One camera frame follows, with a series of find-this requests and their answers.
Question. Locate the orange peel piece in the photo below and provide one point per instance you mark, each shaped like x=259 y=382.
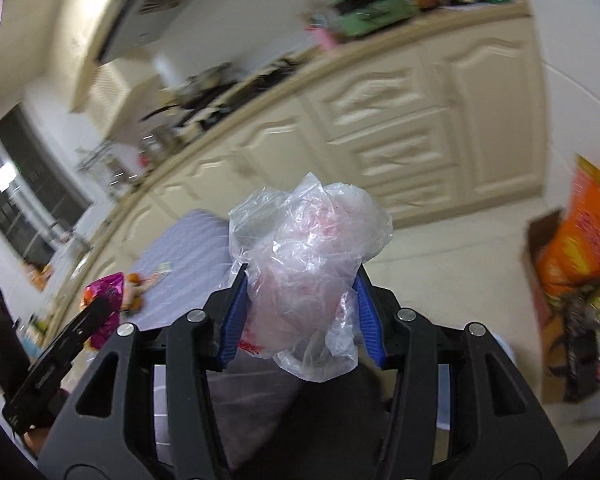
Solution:
x=134 y=289

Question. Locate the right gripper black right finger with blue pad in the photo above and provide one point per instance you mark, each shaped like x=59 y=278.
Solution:
x=461 y=409

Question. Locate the clear plastic bag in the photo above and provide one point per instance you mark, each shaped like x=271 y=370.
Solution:
x=301 y=251

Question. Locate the black bag with snacks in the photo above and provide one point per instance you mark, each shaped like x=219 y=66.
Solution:
x=578 y=346

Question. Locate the silver range hood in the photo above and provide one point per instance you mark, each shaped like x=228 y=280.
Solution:
x=155 y=5

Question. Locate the dark kitchen window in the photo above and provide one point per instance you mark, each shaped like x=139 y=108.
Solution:
x=39 y=205

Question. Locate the purple checked tablecloth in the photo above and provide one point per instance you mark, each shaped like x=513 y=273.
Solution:
x=192 y=260

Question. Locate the cream kitchen cabinet run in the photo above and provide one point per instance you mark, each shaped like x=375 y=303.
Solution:
x=433 y=119

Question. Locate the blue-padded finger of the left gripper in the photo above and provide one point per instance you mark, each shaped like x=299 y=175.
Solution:
x=39 y=397

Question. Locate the magenta foil wrapper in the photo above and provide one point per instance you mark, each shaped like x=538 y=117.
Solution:
x=102 y=303

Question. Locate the brown cardboard box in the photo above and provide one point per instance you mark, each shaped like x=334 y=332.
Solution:
x=538 y=233

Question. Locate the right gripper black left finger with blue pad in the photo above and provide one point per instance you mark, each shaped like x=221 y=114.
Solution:
x=106 y=430

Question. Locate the orange snack bag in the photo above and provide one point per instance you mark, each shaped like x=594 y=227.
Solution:
x=572 y=257

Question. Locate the black gas stove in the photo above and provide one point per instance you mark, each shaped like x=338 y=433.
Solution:
x=224 y=99

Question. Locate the green appliance on counter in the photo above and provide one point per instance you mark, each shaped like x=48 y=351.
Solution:
x=360 y=18

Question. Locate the pink bottle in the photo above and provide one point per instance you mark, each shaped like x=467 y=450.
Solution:
x=322 y=36

